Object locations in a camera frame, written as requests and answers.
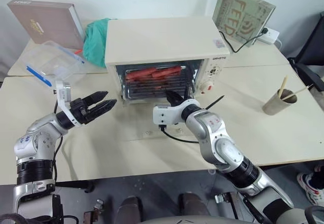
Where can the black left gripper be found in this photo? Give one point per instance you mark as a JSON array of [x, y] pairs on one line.
[[80, 111]]

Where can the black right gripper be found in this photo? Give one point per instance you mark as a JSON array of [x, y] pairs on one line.
[[180, 102]]

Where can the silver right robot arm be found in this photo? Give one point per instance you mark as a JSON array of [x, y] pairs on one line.
[[222, 148]]

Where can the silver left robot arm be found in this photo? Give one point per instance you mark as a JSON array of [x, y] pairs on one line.
[[35, 143]]

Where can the glass toaster oven door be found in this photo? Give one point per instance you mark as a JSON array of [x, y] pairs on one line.
[[152, 82]]

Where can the red sausage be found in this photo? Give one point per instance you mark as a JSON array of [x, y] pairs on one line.
[[139, 74], [163, 73]]

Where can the cream oven timer knob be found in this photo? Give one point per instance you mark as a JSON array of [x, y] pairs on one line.
[[208, 86]]

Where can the cream toaster oven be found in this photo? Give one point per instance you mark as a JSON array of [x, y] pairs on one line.
[[157, 39]]

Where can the green cloth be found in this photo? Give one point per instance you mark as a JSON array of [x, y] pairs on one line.
[[95, 44]]

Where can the clear plastic container blue clips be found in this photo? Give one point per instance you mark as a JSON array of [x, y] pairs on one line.
[[53, 61]]

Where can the black table caster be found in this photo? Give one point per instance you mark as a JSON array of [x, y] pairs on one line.
[[88, 186], [221, 198]]

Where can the brown hardcover book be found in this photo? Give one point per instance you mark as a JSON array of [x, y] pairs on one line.
[[45, 23]]

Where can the brown paper cup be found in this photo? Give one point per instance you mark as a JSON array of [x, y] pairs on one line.
[[278, 105]]

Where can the grey-green FEED book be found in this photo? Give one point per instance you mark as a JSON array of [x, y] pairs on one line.
[[240, 13]]

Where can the wooden chopstick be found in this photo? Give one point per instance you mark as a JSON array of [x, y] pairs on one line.
[[297, 93], [283, 87]]

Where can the white power strip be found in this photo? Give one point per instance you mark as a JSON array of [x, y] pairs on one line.
[[269, 35]]

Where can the grey robot torso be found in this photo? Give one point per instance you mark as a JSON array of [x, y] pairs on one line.
[[184, 220]]

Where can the black office chair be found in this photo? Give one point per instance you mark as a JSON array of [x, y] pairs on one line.
[[311, 56]]

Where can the white and red sneaker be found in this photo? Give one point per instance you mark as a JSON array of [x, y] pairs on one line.
[[310, 183]]

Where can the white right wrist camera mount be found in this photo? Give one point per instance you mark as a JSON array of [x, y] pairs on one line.
[[164, 113]]

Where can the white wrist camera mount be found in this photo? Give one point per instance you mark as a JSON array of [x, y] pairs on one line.
[[164, 113], [65, 92]]

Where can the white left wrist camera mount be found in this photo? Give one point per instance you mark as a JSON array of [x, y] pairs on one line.
[[65, 92]]

